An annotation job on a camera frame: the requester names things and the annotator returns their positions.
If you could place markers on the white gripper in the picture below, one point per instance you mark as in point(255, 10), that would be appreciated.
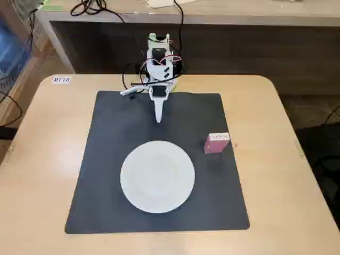
point(159, 92)

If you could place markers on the blue plastic bin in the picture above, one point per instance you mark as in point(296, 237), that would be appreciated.
point(12, 50)

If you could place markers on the white round dish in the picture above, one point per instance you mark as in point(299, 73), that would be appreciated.
point(157, 177)

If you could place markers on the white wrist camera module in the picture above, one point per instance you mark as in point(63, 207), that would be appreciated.
point(128, 92)

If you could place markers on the small printed candy box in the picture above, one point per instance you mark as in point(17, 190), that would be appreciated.
point(215, 145)

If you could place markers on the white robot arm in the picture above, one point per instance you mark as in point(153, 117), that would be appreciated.
point(159, 67)

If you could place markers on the black chair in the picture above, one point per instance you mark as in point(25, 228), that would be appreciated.
point(321, 148)

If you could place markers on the white MT18 label sticker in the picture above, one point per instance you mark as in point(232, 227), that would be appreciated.
point(61, 79)

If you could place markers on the dark grey rectangular mat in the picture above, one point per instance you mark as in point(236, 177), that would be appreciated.
point(106, 186)

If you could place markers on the white paper sheet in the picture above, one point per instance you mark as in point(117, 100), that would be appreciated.
point(160, 2)

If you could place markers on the green tape strip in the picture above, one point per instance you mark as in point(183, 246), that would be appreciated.
point(50, 6)

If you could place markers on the grey wooden counter desk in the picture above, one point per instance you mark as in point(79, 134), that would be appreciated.
point(239, 16)

